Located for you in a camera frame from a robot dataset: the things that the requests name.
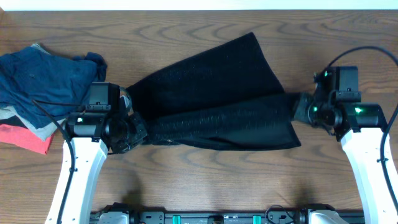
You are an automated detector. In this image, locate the black sparkly knit garment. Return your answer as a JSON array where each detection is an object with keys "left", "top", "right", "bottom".
[{"left": 127, "top": 33, "right": 300, "bottom": 151}]

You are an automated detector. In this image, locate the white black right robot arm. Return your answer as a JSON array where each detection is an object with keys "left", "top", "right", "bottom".
[{"left": 294, "top": 90, "right": 397, "bottom": 223}]

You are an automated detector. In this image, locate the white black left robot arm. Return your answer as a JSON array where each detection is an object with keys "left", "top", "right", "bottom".
[{"left": 45, "top": 112, "right": 147, "bottom": 223}]

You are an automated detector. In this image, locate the grey folded garment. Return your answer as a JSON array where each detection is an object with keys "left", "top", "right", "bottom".
[{"left": 1, "top": 106, "right": 57, "bottom": 141}]

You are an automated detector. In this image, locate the red folded garment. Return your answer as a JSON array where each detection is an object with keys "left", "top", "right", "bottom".
[{"left": 1, "top": 124, "right": 53, "bottom": 155}]

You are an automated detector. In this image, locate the navy blue folded garment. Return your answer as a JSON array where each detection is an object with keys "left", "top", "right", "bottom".
[{"left": 1, "top": 47, "right": 107, "bottom": 128}]

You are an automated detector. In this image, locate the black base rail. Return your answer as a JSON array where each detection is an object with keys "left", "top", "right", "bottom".
[{"left": 90, "top": 202, "right": 364, "bottom": 224}]

